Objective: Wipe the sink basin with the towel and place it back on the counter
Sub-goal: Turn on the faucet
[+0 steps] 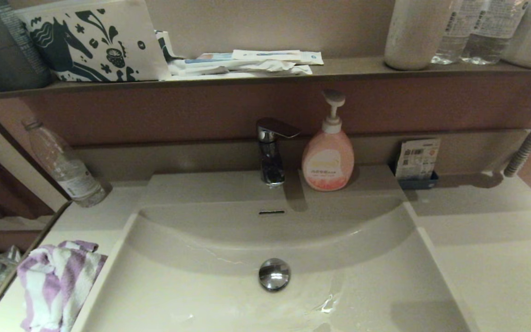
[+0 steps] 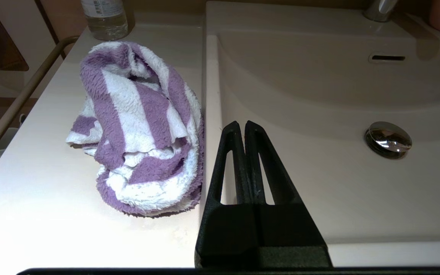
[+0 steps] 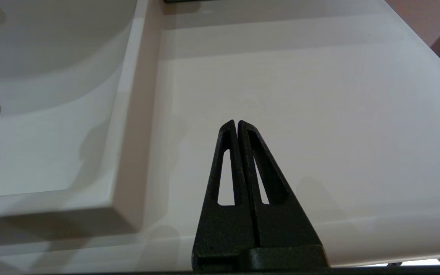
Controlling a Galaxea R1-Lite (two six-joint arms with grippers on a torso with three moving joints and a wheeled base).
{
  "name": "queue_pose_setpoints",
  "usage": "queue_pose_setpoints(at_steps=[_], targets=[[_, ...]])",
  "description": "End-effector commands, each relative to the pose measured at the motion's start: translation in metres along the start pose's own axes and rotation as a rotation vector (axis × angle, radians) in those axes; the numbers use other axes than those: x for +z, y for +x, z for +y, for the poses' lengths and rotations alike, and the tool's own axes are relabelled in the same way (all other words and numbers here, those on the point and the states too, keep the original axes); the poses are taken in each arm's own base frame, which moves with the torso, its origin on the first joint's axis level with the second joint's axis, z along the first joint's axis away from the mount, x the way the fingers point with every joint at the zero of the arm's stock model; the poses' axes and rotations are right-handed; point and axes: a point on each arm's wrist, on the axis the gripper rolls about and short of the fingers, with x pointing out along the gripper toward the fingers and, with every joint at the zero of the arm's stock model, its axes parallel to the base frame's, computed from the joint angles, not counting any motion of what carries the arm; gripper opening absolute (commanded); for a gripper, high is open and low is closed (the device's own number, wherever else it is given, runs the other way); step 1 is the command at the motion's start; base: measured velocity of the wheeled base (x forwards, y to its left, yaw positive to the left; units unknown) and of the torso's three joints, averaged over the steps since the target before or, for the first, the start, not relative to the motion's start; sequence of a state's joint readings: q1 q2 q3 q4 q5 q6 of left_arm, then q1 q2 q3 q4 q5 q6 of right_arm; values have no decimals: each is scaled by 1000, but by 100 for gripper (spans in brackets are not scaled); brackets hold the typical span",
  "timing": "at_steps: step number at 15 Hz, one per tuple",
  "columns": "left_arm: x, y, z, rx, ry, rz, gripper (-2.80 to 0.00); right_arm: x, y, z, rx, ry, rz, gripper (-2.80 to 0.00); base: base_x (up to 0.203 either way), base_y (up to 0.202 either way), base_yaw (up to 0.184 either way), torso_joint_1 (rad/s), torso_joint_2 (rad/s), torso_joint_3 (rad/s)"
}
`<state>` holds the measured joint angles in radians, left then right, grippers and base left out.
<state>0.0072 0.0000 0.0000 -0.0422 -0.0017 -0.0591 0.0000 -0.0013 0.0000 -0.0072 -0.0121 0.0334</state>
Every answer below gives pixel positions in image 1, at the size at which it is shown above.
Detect chrome sink faucet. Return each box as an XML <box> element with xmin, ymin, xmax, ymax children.
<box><xmin>255</xmin><ymin>117</ymin><xmax>301</xmax><ymax>187</ymax></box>

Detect purple white striped towel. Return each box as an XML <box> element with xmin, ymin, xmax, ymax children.
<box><xmin>17</xmin><ymin>240</ymin><xmax>108</xmax><ymax>332</ymax></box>

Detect white sink basin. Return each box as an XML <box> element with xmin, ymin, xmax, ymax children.
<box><xmin>71</xmin><ymin>171</ymin><xmax>473</xmax><ymax>332</ymax></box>

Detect pink soap pump bottle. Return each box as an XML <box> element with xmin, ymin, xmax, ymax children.
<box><xmin>301</xmin><ymin>89</ymin><xmax>355</xmax><ymax>192</ymax></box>

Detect crumpled white plastic wrapper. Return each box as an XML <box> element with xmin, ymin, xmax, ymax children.
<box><xmin>169</xmin><ymin>59</ymin><xmax>313</xmax><ymax>77</ymax></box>

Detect chrome drain stopper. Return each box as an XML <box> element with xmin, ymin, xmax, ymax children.
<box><xmin>259</xmin><ymin>258</ymin><xmax>291</xmax><ymax>292</ymax></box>

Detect blue white toothbrush packet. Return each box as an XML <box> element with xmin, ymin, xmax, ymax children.
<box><xmin>185</xmin><ymin>52</ymin><xmax>248</xmax><ymax>65</ymax></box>

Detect dark blue soap tray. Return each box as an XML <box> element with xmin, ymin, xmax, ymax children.
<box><xmin>392</xmin><ymin>161</ymin><xmax>440</xmax><ymax>190</ymax></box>

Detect white printed sachet packet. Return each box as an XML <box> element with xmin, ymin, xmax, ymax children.
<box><xmin>395</xmin><ymin>138</ymin><xmax>442</xmax><ymax>180</ymax></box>

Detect white pouch with horse print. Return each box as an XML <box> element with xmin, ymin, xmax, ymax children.
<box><xmin>14</xmin><ymin>0</ymin><xmax>170</xmax><ymax>83</ymax></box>

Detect clear plastic bottle without cap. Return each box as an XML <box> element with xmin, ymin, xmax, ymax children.
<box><xmin>22</xmin><ymin>118</ymin><xmax>107</xmax><ymax>208</ymax></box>

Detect white smooth cylindrical container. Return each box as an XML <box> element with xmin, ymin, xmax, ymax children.
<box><xmin>384</xmin><ymin>0</ymin><xmax>454</xmax><ymax>71</ymax></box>

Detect clear labelled water bottle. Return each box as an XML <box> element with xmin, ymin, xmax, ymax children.
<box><xmin>431</xmin><ymin>0</ymin><xmax>478</xmax><ymax>65</ymax></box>
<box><xmin>460</xmin><ymin>0</ymin><xmax>530</xmax><ymax>65</ymax></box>

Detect brown wall shelf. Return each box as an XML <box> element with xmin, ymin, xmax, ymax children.
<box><xmin>0</xmin><ymin>56</ymin><xmax>531</xmax><ymax>102</ymax></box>

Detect beige counter side rail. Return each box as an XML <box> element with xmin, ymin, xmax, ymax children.
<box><xmin>0</xmin><ymin>201</ymin><xmax>72</xmax><ymax>332</ymax></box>

